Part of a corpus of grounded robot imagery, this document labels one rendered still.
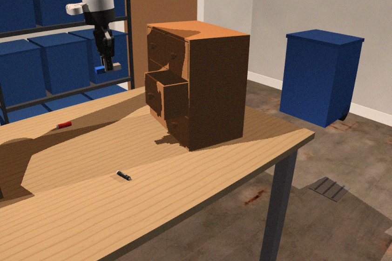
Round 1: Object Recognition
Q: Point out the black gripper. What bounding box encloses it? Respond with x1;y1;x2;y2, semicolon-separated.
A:
84;8;116;73

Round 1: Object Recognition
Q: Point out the black aaa battery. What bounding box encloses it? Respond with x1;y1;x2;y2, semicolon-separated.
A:
116;171;131;181

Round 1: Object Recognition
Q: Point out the small orange wooden chest of drawers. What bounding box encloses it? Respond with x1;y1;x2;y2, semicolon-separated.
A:
147;20;250;152

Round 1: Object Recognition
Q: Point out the blue and white eraser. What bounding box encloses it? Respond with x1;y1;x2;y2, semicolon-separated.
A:
95;63;121;74

